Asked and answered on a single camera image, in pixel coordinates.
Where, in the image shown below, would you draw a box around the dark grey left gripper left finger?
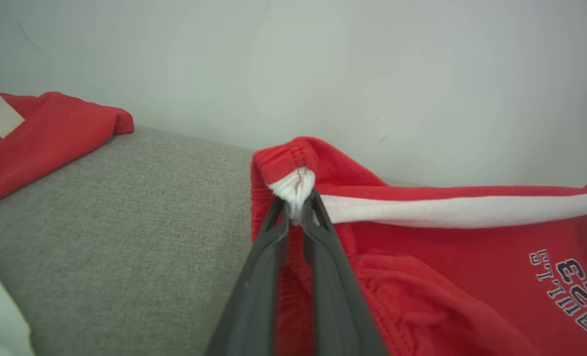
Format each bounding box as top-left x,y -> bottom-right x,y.
206,198 -> 290,356

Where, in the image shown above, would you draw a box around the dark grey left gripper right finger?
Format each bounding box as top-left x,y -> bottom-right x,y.
302,189 -> 389,356

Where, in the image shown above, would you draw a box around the red white basketball jersey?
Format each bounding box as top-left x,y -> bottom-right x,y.
0,82 -> 135,356

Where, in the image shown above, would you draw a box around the red basketball shorts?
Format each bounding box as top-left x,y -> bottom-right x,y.
250,136 -> 587,356

